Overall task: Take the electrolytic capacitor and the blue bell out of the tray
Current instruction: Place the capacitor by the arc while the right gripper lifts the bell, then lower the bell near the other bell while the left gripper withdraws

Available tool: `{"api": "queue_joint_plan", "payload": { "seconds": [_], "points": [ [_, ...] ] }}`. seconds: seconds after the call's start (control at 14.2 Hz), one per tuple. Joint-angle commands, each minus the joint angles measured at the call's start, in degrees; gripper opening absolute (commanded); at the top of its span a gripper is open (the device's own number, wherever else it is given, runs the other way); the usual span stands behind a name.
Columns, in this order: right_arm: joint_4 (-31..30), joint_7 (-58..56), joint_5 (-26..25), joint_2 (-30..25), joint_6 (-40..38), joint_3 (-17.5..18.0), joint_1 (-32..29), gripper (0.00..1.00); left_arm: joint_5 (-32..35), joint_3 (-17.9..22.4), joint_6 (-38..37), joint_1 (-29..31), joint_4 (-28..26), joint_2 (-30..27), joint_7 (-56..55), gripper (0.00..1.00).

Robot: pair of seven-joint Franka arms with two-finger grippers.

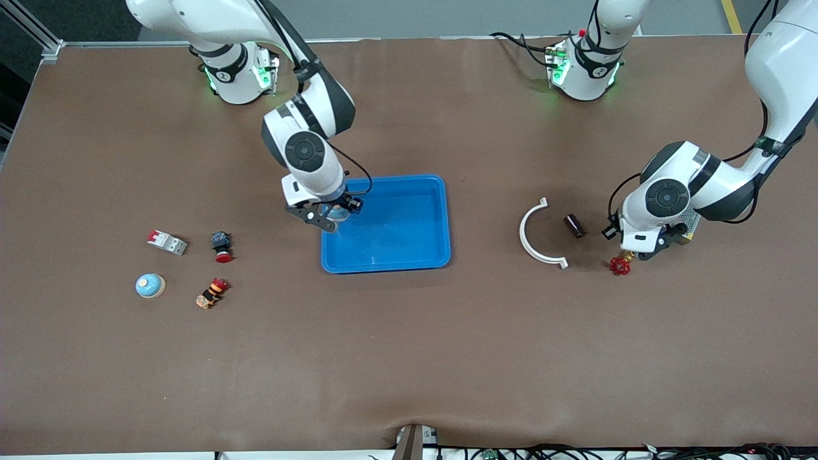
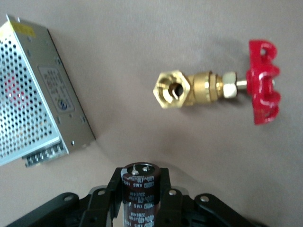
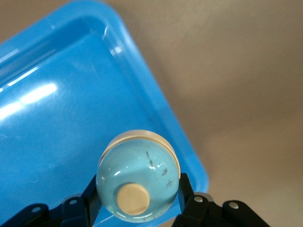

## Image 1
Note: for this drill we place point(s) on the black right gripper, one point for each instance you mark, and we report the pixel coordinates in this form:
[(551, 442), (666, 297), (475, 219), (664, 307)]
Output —
[(347, 202)]

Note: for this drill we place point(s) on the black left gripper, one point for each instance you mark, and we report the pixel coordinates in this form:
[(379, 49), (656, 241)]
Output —
[(668, 236)]

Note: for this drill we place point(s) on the light blue call bell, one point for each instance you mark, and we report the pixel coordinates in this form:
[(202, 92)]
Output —
[(332, 217), (150, 285)]

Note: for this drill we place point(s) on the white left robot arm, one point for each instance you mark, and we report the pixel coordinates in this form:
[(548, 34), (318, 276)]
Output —
[(779, 64)]

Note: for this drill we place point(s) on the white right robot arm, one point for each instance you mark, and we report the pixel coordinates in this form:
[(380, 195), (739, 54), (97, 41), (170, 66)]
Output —
[(211, 19)]

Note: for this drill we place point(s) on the blue plastic tray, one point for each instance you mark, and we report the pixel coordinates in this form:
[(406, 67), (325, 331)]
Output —
[(396, 243)]

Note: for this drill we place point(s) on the metal mesh power supply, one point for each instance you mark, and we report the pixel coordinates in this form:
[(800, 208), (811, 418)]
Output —
[(691, 233)]

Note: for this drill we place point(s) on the black red emergency stop button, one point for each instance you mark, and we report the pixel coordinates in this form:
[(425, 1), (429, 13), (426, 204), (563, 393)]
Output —
[(222, 246)]

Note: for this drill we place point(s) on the brown table mat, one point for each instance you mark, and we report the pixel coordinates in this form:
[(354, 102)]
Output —
[(409, 351)]

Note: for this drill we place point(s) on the orange black red push button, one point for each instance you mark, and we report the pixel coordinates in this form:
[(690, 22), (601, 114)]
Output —
[(212, 294)]

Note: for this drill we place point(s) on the white red circuit breaker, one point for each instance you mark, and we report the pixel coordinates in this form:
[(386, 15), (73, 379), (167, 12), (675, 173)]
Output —
[(167, 242)]

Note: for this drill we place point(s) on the white curved plastic bracket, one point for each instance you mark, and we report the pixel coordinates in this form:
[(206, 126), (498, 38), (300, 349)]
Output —
[(522, 231)]

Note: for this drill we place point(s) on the aluminium table edge rail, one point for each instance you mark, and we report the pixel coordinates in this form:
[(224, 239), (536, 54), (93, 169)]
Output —
[(383, 39)]

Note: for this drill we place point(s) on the metal table clamp bracket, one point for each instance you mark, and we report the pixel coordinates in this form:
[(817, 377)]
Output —
[(412, 444)]

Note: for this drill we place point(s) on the aluminium frame post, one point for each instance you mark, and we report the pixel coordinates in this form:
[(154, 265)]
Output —
[(38, 35)]

